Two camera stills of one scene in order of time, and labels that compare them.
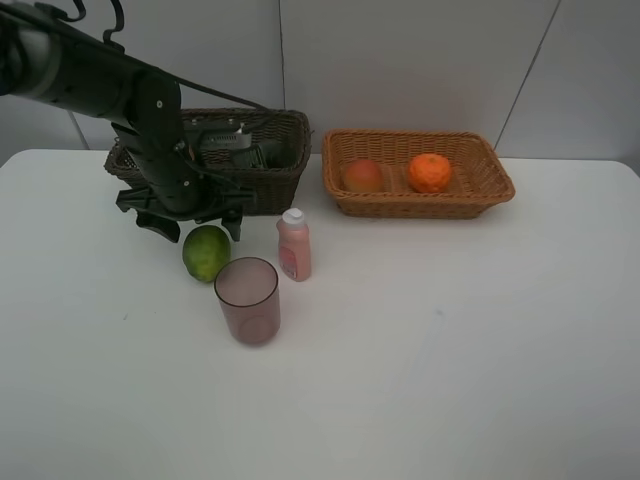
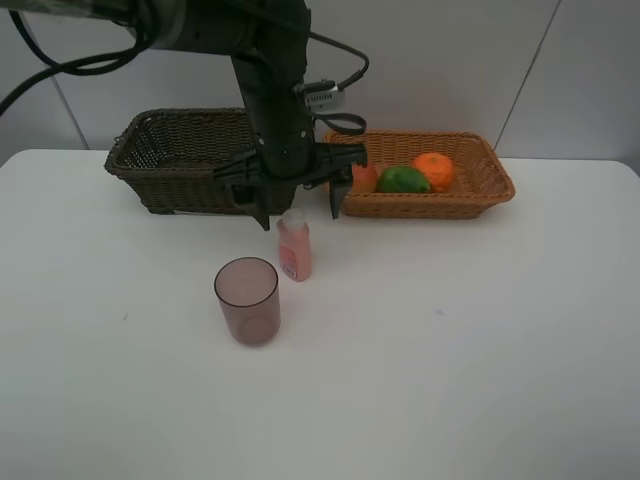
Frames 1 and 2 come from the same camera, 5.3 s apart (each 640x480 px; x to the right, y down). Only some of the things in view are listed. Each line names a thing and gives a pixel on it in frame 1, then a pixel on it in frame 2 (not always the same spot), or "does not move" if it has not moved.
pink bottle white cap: [294, 245] does not move
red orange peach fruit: [364, 176] does not move
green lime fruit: [206, 252] → [403, 179]
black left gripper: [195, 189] → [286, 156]
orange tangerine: [429, 173] does not move
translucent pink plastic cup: [249, 292] does not move
